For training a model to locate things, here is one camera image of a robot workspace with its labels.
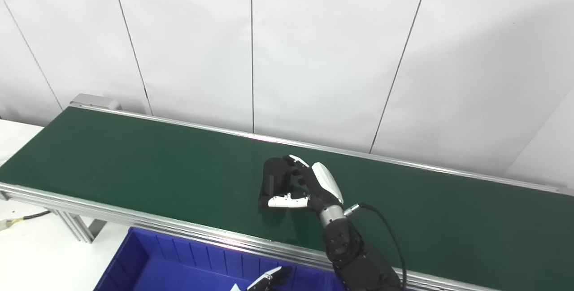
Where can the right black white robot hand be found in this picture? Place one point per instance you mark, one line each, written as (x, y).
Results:
(316, 188)

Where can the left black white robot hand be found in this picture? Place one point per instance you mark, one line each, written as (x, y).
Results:
(271, 279)

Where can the black cylinder part square base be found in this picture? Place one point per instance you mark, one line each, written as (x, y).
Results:
(276, 179)

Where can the blue plastic bin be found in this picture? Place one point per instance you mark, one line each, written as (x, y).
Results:
(179, 264)

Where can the green conveyor belt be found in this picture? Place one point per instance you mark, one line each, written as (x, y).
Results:
(134, 217)
(157, 174)

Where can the aluminium conveyor leg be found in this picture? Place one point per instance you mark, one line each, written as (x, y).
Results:
(76, 226)

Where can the grey conveyor end housing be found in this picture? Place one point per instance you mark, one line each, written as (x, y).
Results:
(96, 101)

